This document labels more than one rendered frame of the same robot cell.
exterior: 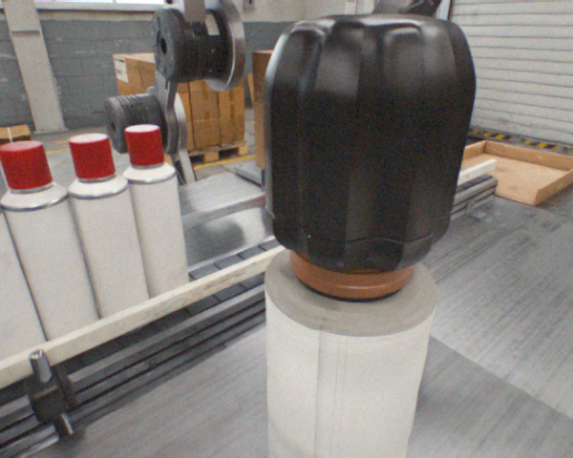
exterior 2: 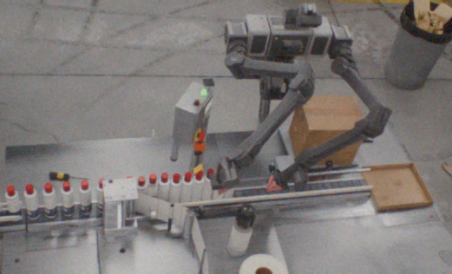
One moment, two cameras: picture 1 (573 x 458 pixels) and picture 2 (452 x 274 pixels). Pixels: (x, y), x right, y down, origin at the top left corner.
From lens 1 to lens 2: 242 cm
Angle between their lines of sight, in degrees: 26
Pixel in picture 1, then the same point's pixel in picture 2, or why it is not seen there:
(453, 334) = (290, 237)
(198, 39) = (275, 93)
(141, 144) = not seen: hidden behind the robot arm
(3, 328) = (196, 197)
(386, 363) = (240, 235)
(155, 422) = (216, 225)
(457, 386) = (271, 245)
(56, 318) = (205, 197)
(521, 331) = (307, 244)
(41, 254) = (206, 187)
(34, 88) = not seen: outside the picture
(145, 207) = not seen: hidden behind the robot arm
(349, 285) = (239, 227)
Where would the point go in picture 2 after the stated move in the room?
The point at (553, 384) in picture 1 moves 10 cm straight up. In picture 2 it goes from (298, 257) to (304, 245)
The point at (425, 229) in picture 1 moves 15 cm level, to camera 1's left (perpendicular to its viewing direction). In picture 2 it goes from (245, 227) to (213, 211)
